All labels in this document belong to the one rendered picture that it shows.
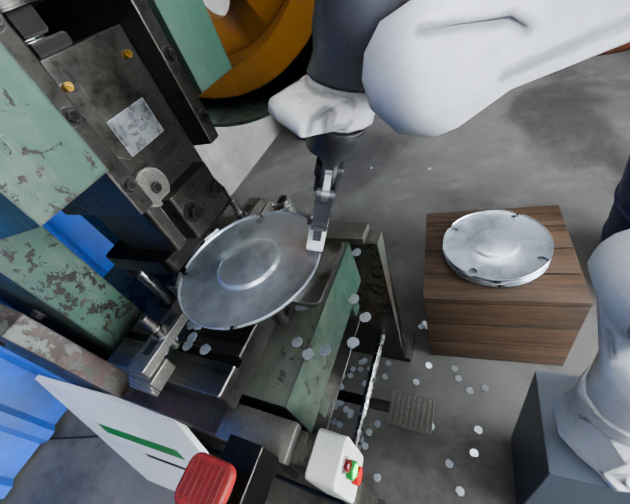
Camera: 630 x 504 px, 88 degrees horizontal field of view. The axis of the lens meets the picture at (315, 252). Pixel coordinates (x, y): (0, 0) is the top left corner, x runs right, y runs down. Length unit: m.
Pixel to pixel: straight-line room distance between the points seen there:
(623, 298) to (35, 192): 0.63
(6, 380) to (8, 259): 1.15
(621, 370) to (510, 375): 0.75
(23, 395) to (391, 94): 1.81
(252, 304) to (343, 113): 0.33
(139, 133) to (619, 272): 0.63
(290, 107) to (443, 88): 0.17
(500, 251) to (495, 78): 0.84
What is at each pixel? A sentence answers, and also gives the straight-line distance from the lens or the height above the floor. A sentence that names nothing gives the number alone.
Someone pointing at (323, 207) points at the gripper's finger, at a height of 0.91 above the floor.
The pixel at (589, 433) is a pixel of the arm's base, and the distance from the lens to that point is 0.72.
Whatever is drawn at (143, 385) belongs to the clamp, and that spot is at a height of 0.73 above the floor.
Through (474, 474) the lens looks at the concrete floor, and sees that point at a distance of 1.21.
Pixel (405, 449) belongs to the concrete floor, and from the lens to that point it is 1.22.
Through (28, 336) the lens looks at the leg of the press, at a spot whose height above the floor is 0.81.
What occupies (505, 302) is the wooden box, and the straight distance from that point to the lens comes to 1.03.
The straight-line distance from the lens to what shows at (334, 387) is 0.97.
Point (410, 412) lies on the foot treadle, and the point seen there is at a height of 0.16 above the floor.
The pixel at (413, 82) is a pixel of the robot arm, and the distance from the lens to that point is 0.28.
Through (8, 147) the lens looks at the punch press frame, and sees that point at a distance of 0.42.
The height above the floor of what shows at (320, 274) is 0.78.
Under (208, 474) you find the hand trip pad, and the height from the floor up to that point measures 0.76.
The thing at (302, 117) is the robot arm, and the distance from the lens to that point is 0.37.
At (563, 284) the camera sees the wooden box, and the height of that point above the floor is 0.35.
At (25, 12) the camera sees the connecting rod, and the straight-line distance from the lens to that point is 0.58.
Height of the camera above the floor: 1.18
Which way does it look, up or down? 42 degrees down
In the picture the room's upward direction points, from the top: 23 degrees counter-clockwise
